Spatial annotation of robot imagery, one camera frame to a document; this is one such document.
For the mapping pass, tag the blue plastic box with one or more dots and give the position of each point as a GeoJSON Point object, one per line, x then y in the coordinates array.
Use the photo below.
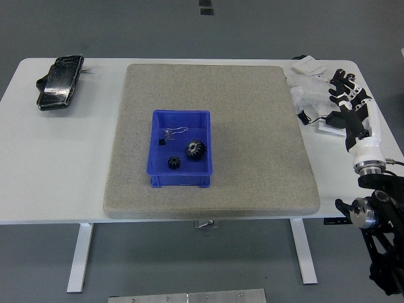
{"type": "Point", "coordinates": [176, 126]}

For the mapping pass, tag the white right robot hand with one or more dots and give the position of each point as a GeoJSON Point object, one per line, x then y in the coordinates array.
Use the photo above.
{"type": "Point", "coordinates": [367, 148]}

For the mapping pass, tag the black power adapter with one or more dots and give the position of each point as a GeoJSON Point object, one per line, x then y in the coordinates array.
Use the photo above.
{"type": "Point", "coordinates": [334, 120]}

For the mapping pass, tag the black object behind white box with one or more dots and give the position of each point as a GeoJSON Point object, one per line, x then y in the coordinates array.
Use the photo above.
{"type": "Point", "coordinates": [296, 58]}

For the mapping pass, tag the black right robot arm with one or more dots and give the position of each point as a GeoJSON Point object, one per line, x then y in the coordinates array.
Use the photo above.
{"type": "Point", "coordinates": [383, 221]}

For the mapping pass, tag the white table leg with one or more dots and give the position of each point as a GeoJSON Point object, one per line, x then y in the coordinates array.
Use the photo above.
{"type": "Point", "coordinates": [303, 252]}
{"type": "Point", "coordinates": [80, 255]}

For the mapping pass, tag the black wrapped device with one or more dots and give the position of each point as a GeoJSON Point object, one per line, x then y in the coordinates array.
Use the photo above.
{"type": "Point", "coordinates": [58, 83]}

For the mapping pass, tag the large black bevel gear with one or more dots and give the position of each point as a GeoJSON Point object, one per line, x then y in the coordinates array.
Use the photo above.
{"type": "Point", "coordinates": [195, 150]}

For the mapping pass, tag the white flat card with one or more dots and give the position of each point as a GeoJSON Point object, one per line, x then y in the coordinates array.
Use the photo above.
{"type": "Point", "coordinates": [328, 130]}

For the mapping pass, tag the white flat box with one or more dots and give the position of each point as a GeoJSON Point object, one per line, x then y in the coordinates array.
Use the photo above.
{"type": "Point", "coordinates": [307, 65]}

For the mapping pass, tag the silver metal plate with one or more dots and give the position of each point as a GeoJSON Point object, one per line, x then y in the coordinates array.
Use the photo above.
{"type": "Point", "coordinates": [186, 297]}

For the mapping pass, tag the clear bubble wrap bag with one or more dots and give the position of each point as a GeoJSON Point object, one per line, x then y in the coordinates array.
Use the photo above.
{"type": "Point", "coordinates": [311, 93]}

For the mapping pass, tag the grey-brown felt mat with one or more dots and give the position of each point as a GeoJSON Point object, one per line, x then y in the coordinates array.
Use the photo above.
{"type": "Point", "coordinates": [252, 94]}

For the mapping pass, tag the small black spur gear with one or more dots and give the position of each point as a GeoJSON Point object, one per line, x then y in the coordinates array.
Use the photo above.
{"type": "Point", "coordinates": [174, 163]}

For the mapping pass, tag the metal bracket under table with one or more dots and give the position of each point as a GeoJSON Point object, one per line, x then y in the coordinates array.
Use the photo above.
{"type": "Point", "coordinates": [206, 224]}

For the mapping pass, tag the black table control panel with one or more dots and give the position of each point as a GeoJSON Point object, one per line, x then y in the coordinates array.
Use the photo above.
{"type": "Point", "coordinates": [334, 221]}

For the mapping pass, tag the dark cylindrical capacitor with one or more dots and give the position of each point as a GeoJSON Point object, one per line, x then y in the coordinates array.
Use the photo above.
{"type": "Point", "coordinates": [351, 76]}

